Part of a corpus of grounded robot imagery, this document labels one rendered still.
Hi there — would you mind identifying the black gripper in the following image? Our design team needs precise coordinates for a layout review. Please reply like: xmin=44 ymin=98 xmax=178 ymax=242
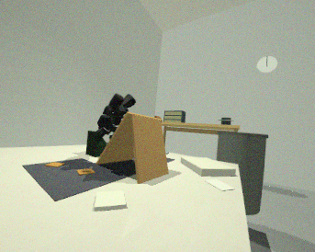
xmin=97 ymin=109 xmax=122 ymax=132

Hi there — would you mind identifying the pale beige rectangular box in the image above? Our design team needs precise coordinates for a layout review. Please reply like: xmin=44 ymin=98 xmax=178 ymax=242
xmin=181 ymin=157 xmax=236 ymax=177

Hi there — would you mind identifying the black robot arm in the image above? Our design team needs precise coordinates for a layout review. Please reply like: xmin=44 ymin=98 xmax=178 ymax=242
xmin=97 ymin=93 xmax=136 ymax=137

